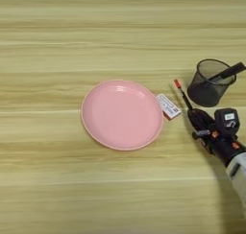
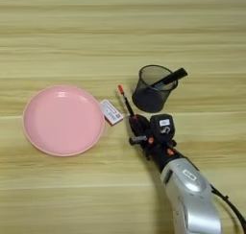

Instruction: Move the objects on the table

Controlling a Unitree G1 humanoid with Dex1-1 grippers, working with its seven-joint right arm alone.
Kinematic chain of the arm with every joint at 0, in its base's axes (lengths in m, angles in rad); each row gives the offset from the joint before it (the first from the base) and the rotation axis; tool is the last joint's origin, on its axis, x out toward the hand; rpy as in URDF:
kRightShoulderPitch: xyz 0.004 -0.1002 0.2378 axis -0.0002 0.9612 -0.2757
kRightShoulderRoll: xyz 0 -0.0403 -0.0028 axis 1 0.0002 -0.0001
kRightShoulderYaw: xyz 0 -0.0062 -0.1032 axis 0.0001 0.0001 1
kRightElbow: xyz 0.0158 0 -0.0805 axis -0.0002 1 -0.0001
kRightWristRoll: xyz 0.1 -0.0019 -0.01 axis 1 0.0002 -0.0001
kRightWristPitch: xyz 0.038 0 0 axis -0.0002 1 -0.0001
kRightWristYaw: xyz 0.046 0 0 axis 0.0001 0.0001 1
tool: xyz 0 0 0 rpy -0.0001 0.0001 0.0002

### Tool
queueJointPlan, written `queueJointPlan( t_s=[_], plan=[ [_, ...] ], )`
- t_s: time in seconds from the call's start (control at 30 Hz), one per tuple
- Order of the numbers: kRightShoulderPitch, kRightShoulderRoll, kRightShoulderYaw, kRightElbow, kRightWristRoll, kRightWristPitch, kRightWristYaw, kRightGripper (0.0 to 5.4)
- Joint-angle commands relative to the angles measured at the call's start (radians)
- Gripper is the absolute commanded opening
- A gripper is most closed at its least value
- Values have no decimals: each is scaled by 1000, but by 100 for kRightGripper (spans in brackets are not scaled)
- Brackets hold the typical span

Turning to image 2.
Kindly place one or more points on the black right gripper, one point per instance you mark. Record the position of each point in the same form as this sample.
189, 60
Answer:
161, 150

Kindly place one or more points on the red and black pen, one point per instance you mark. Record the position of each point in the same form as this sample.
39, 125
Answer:
126, 102

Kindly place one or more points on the black mesh pen cup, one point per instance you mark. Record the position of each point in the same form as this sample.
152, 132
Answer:
150, 98

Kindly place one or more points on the black marker pen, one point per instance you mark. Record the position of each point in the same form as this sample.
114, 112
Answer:
174, 76

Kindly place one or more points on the white and red eraser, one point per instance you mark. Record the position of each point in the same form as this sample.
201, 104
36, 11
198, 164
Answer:
111, 112

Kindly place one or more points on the pink round plate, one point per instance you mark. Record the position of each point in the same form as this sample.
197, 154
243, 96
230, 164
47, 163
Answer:
64, 122

